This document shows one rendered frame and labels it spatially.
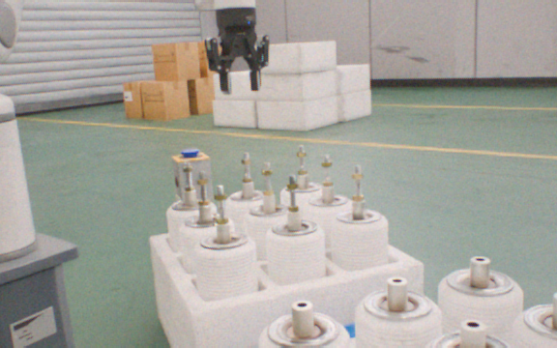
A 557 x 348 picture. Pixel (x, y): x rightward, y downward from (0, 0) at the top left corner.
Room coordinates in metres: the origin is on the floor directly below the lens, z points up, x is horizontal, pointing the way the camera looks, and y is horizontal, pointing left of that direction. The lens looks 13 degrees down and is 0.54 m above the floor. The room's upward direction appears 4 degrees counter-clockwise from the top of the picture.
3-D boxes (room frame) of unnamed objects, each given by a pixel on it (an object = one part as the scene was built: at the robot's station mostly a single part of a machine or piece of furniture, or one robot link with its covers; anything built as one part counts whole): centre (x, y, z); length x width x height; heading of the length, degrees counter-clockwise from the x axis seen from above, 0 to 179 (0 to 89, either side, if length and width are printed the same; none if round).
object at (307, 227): (0.89, -0.03, 0.25); 0.08 x 0.08 x 0.01
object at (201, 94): (5.03, 0.65, 0.15); 0.30 x 0.24 x 0.30; 50
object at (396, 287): (0.60, -0.13, 0.26); 0.02 x 0.02 x 0.03
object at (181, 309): (1.00, 0.01, 0.09); 0.39 x 0.39 x 0.18; 20
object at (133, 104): (5.03, 1.07, 0.15); 0.30 x 0.24 x 0.30; 138
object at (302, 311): (0.55, -0.02, 0.26); 0.02 x 0.02 x 0.03
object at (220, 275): (0.85, 0.09, 0.16); 0.10 x 0.10 x 0.18
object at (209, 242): (0.85, 0.09, 0.25); 0.08 x 0.08 x 0.01
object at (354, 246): (0.93, -0.14, 0.16); 0.10 x 0.10 x 0.18
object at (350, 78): (4.19, -0.45, 0.27); 0.39 x 0.39 x 0.18; 51
